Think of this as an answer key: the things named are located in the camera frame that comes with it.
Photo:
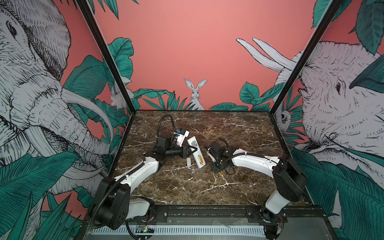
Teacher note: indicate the left black frame post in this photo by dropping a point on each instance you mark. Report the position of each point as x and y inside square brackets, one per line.
[88, 15]

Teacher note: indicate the right black frame post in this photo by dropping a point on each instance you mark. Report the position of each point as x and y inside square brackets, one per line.
[325, 20]

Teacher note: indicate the black frame post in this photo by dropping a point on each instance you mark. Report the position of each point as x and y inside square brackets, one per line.
[325, 20]
[88, 15]

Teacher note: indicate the white remote control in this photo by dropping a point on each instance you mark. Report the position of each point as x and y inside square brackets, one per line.
[198, 156]

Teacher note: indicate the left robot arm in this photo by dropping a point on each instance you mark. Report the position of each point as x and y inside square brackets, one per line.
[112, 203]

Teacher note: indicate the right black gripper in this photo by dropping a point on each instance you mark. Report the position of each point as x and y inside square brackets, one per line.
[213, 168]

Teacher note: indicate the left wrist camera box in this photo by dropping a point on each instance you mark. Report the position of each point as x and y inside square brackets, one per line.
[180, 135]

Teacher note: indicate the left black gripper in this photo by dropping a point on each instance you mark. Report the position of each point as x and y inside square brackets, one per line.
[184, 151]

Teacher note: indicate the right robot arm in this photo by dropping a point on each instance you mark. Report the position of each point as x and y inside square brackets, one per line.
[290, 180]

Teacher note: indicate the white slotted cable duct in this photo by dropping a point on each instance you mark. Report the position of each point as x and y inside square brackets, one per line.
[219, 230]

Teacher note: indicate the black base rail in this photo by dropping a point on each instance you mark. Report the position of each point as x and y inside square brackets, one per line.
[252, 213]

